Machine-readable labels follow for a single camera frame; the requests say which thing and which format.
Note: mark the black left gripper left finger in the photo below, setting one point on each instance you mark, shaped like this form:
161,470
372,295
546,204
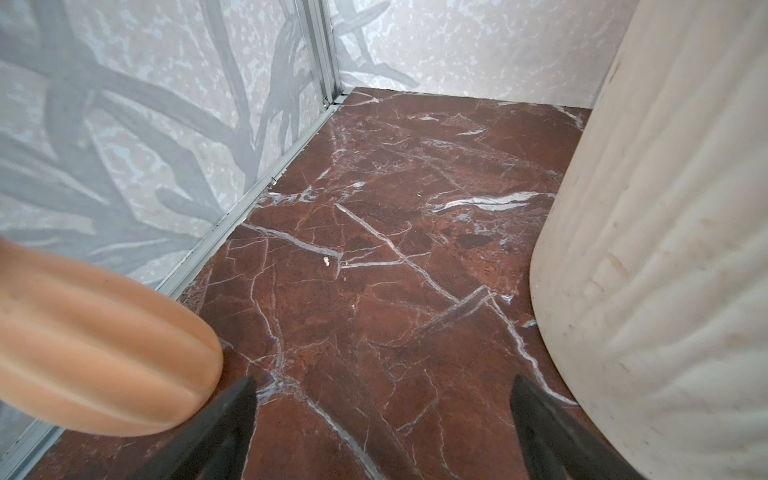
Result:
215,442

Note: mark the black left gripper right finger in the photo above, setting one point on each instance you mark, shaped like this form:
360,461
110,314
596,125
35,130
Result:
554,445

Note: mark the white ribbed trash bin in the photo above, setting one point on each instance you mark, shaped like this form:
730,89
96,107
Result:
649,278

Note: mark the terracotta ribbed vase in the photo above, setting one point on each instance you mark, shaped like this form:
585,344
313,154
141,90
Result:
94,351

